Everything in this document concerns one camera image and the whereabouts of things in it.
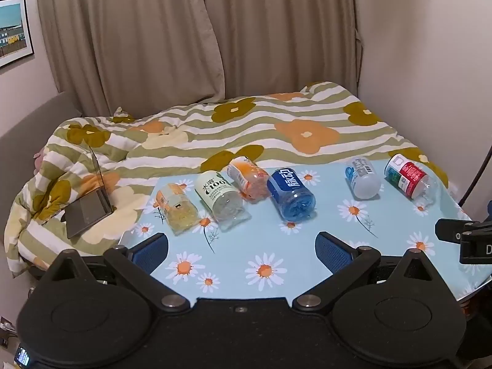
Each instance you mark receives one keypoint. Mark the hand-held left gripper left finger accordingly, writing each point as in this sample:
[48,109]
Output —
[152,251]

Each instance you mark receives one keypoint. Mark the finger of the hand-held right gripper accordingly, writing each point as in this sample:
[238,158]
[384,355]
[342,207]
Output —
[449,230]

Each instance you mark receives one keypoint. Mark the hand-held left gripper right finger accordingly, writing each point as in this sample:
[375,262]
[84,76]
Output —
[333,253]

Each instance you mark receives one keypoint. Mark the yellow label plastic cup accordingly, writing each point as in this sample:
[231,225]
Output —
[175,207]

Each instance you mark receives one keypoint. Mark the red label plastic cup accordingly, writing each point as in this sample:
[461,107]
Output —
[407,176]

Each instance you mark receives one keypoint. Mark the white blue label plastic cup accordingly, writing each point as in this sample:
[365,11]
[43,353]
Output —
[361,178]

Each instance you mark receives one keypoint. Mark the white green label plastic cup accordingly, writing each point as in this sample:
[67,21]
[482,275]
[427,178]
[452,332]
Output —
[215,194]

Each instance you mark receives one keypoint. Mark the orange label plastic cup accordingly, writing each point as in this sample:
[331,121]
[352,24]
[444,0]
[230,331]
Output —
[246,176]

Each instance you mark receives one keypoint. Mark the daisy print blue tablecloth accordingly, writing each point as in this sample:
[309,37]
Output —
[269,238]

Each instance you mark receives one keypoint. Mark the grey laptop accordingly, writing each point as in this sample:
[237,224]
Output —
[87,211]

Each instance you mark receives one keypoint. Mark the striped floral blanket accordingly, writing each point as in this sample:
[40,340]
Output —
[269,123]

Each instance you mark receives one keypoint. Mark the pink soft item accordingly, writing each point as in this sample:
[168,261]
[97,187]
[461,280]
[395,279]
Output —
[38,159]

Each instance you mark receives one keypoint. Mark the small black display device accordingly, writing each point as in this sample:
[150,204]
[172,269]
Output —
[22,356]

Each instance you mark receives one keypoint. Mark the grey sofa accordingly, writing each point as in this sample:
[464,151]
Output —
[30,127]

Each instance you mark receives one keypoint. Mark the beige curtain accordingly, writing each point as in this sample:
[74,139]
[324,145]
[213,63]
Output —
[127,38]
[284,34]

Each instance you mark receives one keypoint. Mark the framed wall picture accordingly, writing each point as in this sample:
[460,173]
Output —
[13,30]

